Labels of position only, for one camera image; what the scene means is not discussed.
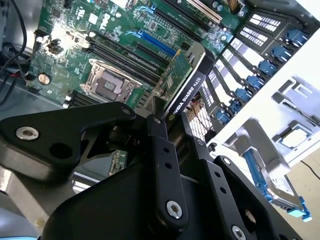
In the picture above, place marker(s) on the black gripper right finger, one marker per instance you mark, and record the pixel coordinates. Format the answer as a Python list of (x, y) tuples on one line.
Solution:
[(237, 190)]

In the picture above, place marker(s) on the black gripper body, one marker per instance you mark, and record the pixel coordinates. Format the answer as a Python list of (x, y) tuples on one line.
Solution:
[(112, 212)]

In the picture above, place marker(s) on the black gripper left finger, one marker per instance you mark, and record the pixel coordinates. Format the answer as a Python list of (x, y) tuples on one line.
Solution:
[(50, 130)]

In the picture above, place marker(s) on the Nvidia Quadro graphics card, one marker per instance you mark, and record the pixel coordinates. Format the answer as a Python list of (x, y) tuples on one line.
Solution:
[(187, 95)]

